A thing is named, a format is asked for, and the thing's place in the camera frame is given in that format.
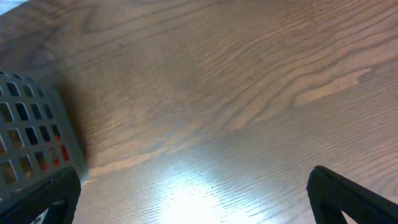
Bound grey plastic lattice basket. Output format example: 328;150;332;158
1;71;88;203

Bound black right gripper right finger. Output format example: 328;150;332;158
307;166;397;223

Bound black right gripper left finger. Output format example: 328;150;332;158
1;166;81;224

